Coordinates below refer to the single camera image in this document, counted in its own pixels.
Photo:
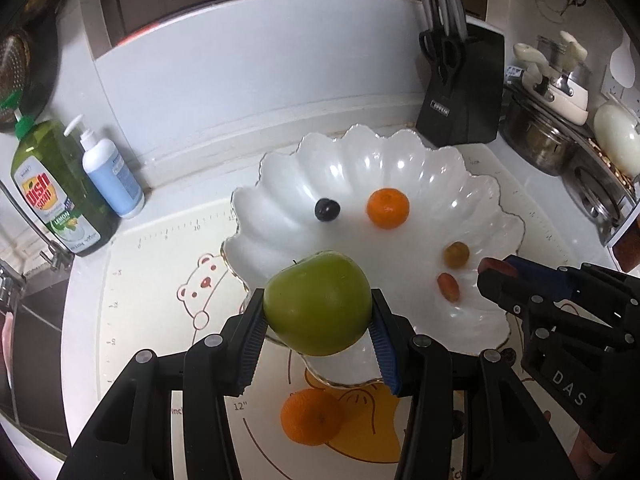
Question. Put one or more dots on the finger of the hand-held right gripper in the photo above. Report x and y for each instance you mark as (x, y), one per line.
(505, 295)
(545, 277)

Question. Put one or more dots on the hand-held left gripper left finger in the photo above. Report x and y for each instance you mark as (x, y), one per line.
(247, 345)

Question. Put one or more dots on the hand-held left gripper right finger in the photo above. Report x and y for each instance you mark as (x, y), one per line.
(385, 355)

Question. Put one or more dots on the red date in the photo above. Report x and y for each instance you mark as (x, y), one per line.
(448, 287)
(495, 266)

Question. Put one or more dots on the green grape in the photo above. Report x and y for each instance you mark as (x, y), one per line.
(457, 254)

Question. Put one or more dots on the green apple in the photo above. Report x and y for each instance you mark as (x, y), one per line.
(317, 302)

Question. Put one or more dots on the white scalloped glass bowl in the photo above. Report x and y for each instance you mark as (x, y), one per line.
(390, 260)

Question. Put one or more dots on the small orange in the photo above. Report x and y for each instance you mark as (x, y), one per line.
(388, 208)

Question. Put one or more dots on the small dark grape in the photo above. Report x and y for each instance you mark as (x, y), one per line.
(327, 209)

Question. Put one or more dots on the person's right hand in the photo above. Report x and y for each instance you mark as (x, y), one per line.
(587, 457)

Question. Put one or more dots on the red sauce jar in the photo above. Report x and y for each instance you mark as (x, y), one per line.
(629, 252)

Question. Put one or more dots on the large orange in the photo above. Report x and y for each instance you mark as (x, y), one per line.
(311, 417)

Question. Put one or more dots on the white kitchen rack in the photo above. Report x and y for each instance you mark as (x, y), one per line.
(617, 210)

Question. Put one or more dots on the steel pot lid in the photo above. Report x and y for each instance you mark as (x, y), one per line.
(597, 192)

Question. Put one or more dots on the bear print silicone mat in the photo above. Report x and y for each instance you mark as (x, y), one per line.
(150, 320)

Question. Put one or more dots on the steel cooking pot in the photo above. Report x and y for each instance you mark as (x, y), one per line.
(537, 140)

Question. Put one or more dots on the black knife block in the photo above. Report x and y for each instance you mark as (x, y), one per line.
(465, 95)

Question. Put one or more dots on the steel sink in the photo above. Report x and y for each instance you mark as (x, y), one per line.
(35, 360)

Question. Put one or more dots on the white blue pump bottle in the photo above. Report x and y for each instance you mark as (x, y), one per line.
(110, 180)

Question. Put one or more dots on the steel kitchen faucet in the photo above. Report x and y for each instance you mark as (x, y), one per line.
(45, 245)

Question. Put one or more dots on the white rice spoon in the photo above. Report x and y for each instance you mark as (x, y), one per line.
(625, 65)

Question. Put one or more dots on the green dish soap bottle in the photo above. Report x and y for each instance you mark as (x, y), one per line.
(60, 195)

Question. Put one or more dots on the pink plastic drainer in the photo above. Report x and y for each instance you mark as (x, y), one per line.
(6, 332)

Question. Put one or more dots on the chrome tap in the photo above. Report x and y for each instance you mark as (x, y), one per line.
(7, 285)

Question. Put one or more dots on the round colander pan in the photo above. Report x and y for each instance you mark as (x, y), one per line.
(22, 70)

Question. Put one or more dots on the dark wooden window frame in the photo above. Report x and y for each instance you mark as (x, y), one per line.
(240, 0)

